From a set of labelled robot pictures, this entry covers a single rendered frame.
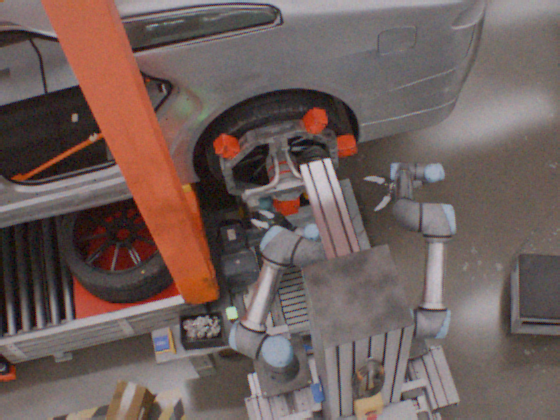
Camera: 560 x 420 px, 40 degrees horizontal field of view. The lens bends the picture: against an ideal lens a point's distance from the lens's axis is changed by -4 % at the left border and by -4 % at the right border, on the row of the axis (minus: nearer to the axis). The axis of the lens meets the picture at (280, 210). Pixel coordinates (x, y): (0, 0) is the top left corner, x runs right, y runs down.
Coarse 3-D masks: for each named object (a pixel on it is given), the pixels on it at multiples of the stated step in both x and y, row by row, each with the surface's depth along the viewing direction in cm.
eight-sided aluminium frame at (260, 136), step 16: (272, 128) 352; (288, 128) 355; (304, 128) 352; (240, 144) 357; (256, 144) 352; (336, 144) 366; (224, 160) 362; (336, 160) 379; (224, 176) 369; (240, 192) 384
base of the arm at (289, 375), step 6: (294, 354) 328; (294, 360) 322; (264, 366) 328; (294, 366) 324; (270, 372) 323; (288, 372) 322; (294, 372) 328; (270, 378) 326; (276, 378) 324; (282, 378) 324; (288, 378) 325; (294, 378) 328
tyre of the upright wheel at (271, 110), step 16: (256, 96) 354; (272, 96) 353; (288, 96) 354; (304, 96) 357; (320, 96) 364; (224, 112) 359; (240, 112) 354; (256, 112) 350; (272, 112) 350; (288, 112) 351; (304, 112) 354; (336, 112) 371; (208, 128) 368; (224, 128) 357; (240, 128) 354; (336, 128) 371; (208, 144) 369; (208, 160) 372
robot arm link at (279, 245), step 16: (272, 240) 307; (288, 240) 306; (272, 256) 308; (288, 256) 306; (272, 272) 310; (256, 288) 314; (272, 288) 312; (256, 304) 313; (272, 304) 316; (240, 320) 318; (256, 320) 314; (240, 336) 316; (256, 336) 315; (240, 352) 321
